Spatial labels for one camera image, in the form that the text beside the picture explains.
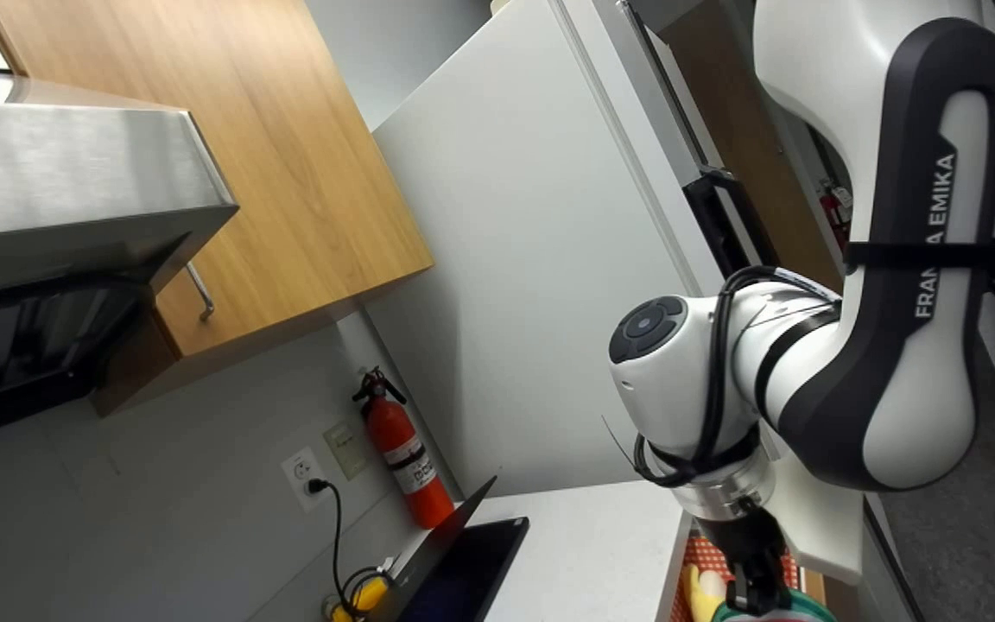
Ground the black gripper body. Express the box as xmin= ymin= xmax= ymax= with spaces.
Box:
xmin=715 ymin=504 xmax=795 ymax=614

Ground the wooden kitchen drawer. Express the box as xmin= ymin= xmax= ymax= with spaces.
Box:
xmin=667 ymin=523 xmax=837 ymax=622

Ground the red mesh drawer mat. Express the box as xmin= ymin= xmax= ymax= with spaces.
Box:
xmin=682 ymin=530 xmax=806 ymax=600

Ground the yellow plush banana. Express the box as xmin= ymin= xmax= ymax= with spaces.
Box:
xmin=683 ymin=564 xmax=734 ymax=622

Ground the black induction cooktop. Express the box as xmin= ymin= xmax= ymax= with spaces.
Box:
xmin=387 ymin=474 xmax=531 ymax=622

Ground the red fire extinguisher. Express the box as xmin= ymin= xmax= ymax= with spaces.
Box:
xmin=349 ymin=368 xmax=458 ymax=533

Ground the yellow plug adapter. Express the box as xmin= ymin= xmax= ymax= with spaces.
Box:
xmin=328 ymin=569 xmax=396 ymax=622

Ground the brown wooden door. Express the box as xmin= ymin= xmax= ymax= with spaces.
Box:
xmin=665 ymin=0 xmax=850 ymax=289

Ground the wooden upper cabinet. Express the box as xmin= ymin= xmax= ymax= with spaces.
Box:
xmin=0 ymin=0 xmax=438 ymax=361

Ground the steel range hood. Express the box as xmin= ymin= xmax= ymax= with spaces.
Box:
xmin=0 ymin=74 xmax=242 ymax=453

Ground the black power cable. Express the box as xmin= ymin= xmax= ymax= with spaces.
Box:
xmin=306 ymin=477 xmax=406 ymax=614

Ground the beige wall plate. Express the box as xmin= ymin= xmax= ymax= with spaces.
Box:
xmin=321 ymin=416 xmax=373 ymax=484

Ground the white wall outlet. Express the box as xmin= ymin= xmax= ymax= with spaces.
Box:
xmin=280 ymin=447 xmax=336 ymax=515

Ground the metal cabinet handle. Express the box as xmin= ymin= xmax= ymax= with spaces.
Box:
xmin=184 ymin=260 xmax=218 ymax=330

